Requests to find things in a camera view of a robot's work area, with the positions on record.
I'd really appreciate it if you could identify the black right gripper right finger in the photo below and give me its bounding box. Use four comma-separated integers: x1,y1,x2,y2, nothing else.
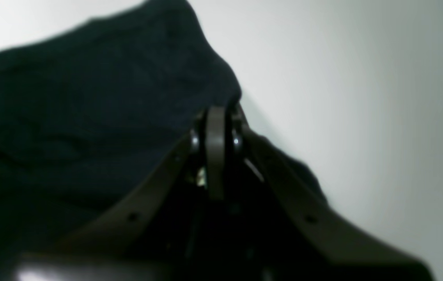
230,106,432,281

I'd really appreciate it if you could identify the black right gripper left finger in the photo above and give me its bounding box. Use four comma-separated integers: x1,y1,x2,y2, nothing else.
50,110,226,270

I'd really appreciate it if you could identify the black T-shirt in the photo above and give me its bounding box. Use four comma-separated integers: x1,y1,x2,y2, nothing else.
0,0,327,281

